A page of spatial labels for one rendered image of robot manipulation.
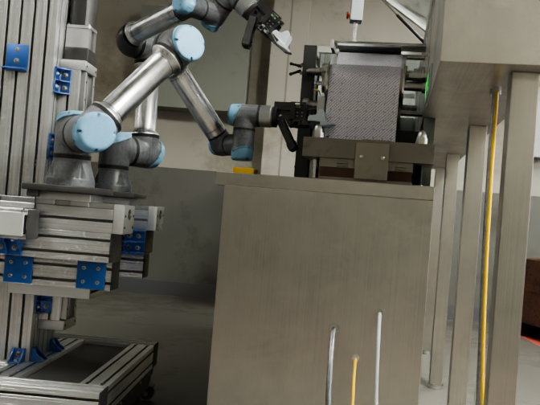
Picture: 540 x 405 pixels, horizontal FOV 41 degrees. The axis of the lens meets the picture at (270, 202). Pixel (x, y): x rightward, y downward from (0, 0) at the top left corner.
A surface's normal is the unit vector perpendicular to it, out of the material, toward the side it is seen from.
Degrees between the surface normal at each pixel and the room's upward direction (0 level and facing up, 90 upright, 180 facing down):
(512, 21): 90
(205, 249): 90
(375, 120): 90
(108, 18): 90
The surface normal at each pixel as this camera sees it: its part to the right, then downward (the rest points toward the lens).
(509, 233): -0.17, -0.03
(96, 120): 0.48, 0.13
